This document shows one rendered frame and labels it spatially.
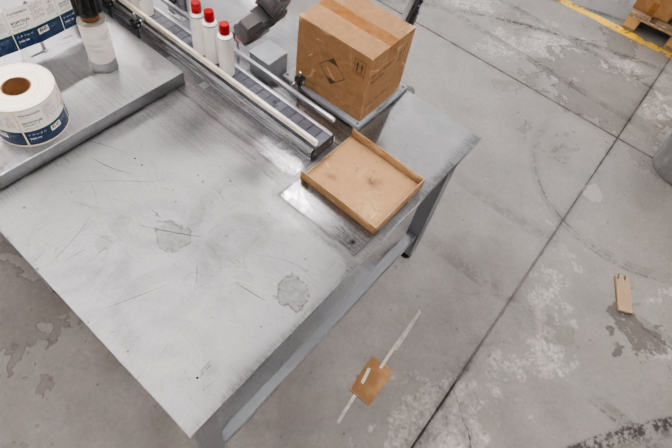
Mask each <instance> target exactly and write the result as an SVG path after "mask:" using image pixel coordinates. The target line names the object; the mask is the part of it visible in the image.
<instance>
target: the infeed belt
mask: <svg viewBox="0 0 672 448"><path fill-rule="evenodd" d="M115 2H116V3H118V4H119V5H120V6H122V7H123V8H124V9H126V10H127V11H128V12H130V13H131V14H132V12H133V11H132V10H130V9H129V8H127V7H126V6H125V5H123V4H122V3H121V2H119V1H118V0H117V1H115ZM153 8H154V7H153ZM150 18H152V19H153V20H154V21H156V22H157V23H158V24H160V25H161V26H163V27H164V28H165V29H167V30H168V31H169V32H171V33H172V34H173V35H175V36H176V37H178V38H179V39H180V40H182V41H183V42H184V43H186V44H187V45H188V46H190V47H191V48H193V41H192V35H191V34H190V33H188V32H187V31H186V30H184V29H183V28H182V27H180V26H179V25H177V24H176V23H175V22H173V21H172V20H170V19H169V18H168V17H166V16H165V15H164V14H162V13H161V12H159V11H158V10H157V9H155V8H154V15H153V16H152V17H150ZM143 23H144V24H146V25H147V26H149V27H150V28H151V29H153V30H154V31H155V32H157V33H158V34H159V35H161V36H162V37H163V38H165V39H166V40H167V41H169V42H170V43H171V44H173V45H174V46H175V47H177V48H178V49H179V50H181V51H182V52H183V53H185V54H186V55H187V56H189V57H190V58H192V59H193V60H194V61H196V62H197V63H198V64H200V65H201V66H202V67H204V68H205V69H206V70H208V71H209V72H210V73H212V74H213V75H214V76H216V77H217V78H218V79H220V80H221V81H222V82H224V83H225V84H226V85H228V86H229V87H231V88H232V89H233V90H235V91H236V92H237V93H239V94H240V95H241V96H243V97H244V98H245V99H247V100H248V101H249V102H251V103H252V104H253V105H255V106H256V107H257V108H259V109H260V110H261V111H263V112H264V113H265V114H267V115H268V116H270V117H271V118H272V119H274V120H275V121H276V122H278V123H279V124H280V125H282V126H283V127H284V128H286V129H287V130H288V131H290V132H291V133H292V134H294V135H295V136H296V137H298V138H299V139H300V140H302V141H303V142H304V143H306V144H307V145H309V146H310V147H311V148H313V150H316V149H317V148H318V147H320V146H321V145H322V144H323V143H325V142H326V141H327V140H328V139H330V138H331V137H332V136H331V135H330V134H328V133H327V132H325V131H324V130H323V129H321V128H320V127H319V126H317V125H316V124H314V123H313V122H312V121H310V120H309V119H307V118H306V117H305V116H303V115H302V114H301V113H299V112H298V111H296V110H295V109H294V108H292V107H291V106H289V105H288V104H287V103H285V102H284V101H283V100H281V99H280V98H278V97H277V96H276V95H274V94H273V93H272V92H270V91H269V90H267V89H266V88H265V87H263V86H262V85H260V84H259V83H257V82H256V81H255V80H254V79H252V78H251V77H249V76H248V75H247V74H245V73H244V72H242V71H241V70H240V69H238V68H237V67H236V66H235V75H234V76H233V77H232V78H233V79H235V80H236V81H237V82H239V83H240V84H242V85H243V86H244V87H246V88H247V89H248V90H250V91H251V92H252V93H254V94H255V95H257V96H258V97H259V98H261V99H262V100H263V101H265V102H266V103H267V104H269V105H270V106H271V107H273V108H274V109H276V110H277V111H278V112H280V113H281V114H282V115H284V116H285V117H286V118H288V119H289V120H291V121H292V122H293V123H295V124H296V125H297V126H299V127H300V128H301V129H303V130H304V131H306V132H307V133H308V134H310V135H311V136H312V137H314V138H315V139H316V140H318V145H317V146H314V145H312V144H311V143H310V142H308V141H307V140H306V139H304V138H303V137H302V136H300V135H299V134H298V133H296V132H295V131H294V130H292V129H291V128H289V127H288V126H287V125H285V124H284V123H283V122H281V121H280V120H279V119H277V118H276V117H275V116H273V115H272V114H271V113H269V112H268V111H267V110H265V109H264V108H262V107H261V106H260V105H258V104H257V103H256V102H254V101H253V100H252V99H250V98H249V97H248V96H246V95H245V94H244V93H242V92H241V91H240V90H238V89H237V88H235V87H234V86H233V85H231V84H230V83H229V82H227V81H226V80H225V79H223V78H222V77H221V76H219V75H218V74H217V73H215V72H214V71H213V70H211V69H210V68H208V67H207V66H206V65H204V64H203V63H202V62H200V61H199V60H198V59H196V58H195V57H194V56H192V55H191V54H190V53H188V52H187V51H186V50H184V49H183V48H181V47H180V46H179V45H177V44H176V43H175V42H173V41H172V40H171V39H169V38H168V37H167V36H165V35H164V34H163V33H161V32H160V31H159V30H157V29H156V28H154V27H153V26H152V25H150V24H149V23H148V22H146V21H144V22H143Z"/></svg>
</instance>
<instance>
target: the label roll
mask: <svg viewBox="0 0 672 448"><path fill-rule="evenodd" d="M69 120H70V116H69V112H68V110H67V108H66V105H65V103H64V101H63V98H62V96H61V94H60V91H59V89H58V86H57V84H56V82H55V79H54V77H53V75H52V73H51V72H50V71H49V70H47V69H46V68H44V67H42V66H40V65H37V64H32V63H13V64H8V65H4V66H1V67H0V137H1V138H2V139H3V140H4V141H5V142H7V143H9V144H11V145H15V146H20V147H33V146H38V145H42V144H45V143H48V142H50V141H52V140H54V139H56V138H57V137H58V136H60V135H61V134H62V133H63V132H64V131H65V129H66V128H67V126H68V124H69Z"/></svg>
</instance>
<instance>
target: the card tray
mask: <svg viewBox="0 0 672 448"><path fill-rule="evenodd" d="M300 178H301V179H302V180H303V181H305V182H306V183H307V184H309V185H310V186H311V187H312V188H314V189H315V190H316V191H318V192H319V193H320V194H321V195H323V196H324V197H325V198H327V199H328V200H329V201H330V202H332V203H333V204H334V205H336V206H337V207H338V208H339V209H341V210H342V211H343V212H345V213H346V214H347V215H348V216H350V217H351V218H352V219H354V220H355V221H356V222H358V223H359V224H360V225H361V226H363V227H364V228H365V229H367V230H368V231H369V232H370V233H372V234H373V235H374V234H375V233H376V232H377V231H378V230H379V229H380V228H381V227H382V226H383V225H384V224H385V223H386V222H387V221H388V220H389V219H390V218H391V217H392V216H393V215H394V214H395V213H396V212H397V211H398V210H399V209H400V208H401V207H402V206H403V205H404V204H405V203H406V202H407V201H408V200H409V199H410V198H411V197H412V196H413V195H414V194H415V193H416V192H417V191H418V190H419V189H420V188H421V187H422V186H423V183H424V181H425V178H424V177H422V176H421V175H419V174H418V173H417V172H415V171H414V170H412V169H411V168H409V167H408V166H407V165H405V164H404V163H402V162H401V161H399V160H398V159H397V158H395V157H394V156H392V155H391V154H390V153H388V152H387V151H385V150H384V149H382V148H381V147H380V146H378V145H377V144H375V143H374V142H372V141H371V140H370V139H368V138H367V137H365V136H364V135H363V134H361V133H360V132H358V131H357V130H355V129H354V128H353V130H352V135H351V136H350V137H349V138H348V139H347V140H346V141H344V142H343V143H342V144H341V145H339V146H338V147H337V148H336V149H334V150H333V151H332V152H331V153H330V154H328V155H327V156H326V157H325V158H323V159H322V160H321V161H320V162H318V163H317V164H316V165H315V166H314V167H312V168H311V169H310V170H309V171H307V172H306V173H305V172H304V171H303V170H301V175H300Z"/></svg>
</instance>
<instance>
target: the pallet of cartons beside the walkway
mask: <svg viewBox="0 0 672 448"><path fill-rule="evenodd" d="M633 7H634V8H633V10H632V11H631V12H630V14H629V15H628V16H627V18H626V19H625V21H624V22H623V24H622V26H621V27H622V28H624V29H626V30H628V31H630V32H632V33H634V31H635V30H636V28H637V27H638V26H639V24H640V23H641V22H643V23H645V24H647V25H649V26H651V27H653V28H655V29H657V30H659V31H662V32H664V33H666V34H668V35H670V36H669V38H668V40H667V41H666V43H665V45H664V46H663V48H665V49H667V50H669V51H671V52H672V0H637V1H636V2H635V4H634V5H633Z"/></svg>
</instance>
